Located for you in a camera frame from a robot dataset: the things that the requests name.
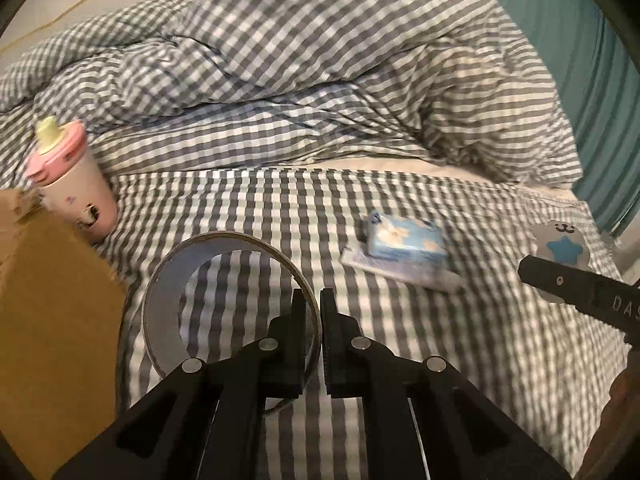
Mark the person's right forearm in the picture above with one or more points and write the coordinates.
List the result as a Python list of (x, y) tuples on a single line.
[(625, 410)]

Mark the grey checkered duvet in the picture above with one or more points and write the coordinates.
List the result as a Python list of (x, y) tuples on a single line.
[(300, 60)]

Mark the cardboard box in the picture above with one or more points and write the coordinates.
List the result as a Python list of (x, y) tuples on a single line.
[(50, 335)]

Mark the white seal toy blue star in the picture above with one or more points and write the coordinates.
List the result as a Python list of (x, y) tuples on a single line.
[(560, 247)]

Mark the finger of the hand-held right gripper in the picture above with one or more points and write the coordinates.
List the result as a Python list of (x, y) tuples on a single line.
[(575, 285)]

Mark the teal curtain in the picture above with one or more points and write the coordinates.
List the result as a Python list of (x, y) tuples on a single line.
[(575, 60)]

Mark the pink lidded cup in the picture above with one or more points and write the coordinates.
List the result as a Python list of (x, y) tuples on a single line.
[(85, 185)]

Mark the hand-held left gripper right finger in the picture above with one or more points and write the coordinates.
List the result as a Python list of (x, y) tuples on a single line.
[(330, 322)]

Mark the clear tape roll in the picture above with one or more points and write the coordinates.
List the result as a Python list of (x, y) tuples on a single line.
[(165, 280)]

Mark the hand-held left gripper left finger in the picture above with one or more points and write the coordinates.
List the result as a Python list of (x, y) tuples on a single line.
[(300, 322)]

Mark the blue floral tissue pack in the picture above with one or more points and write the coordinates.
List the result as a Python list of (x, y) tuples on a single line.
[(405, 240)]

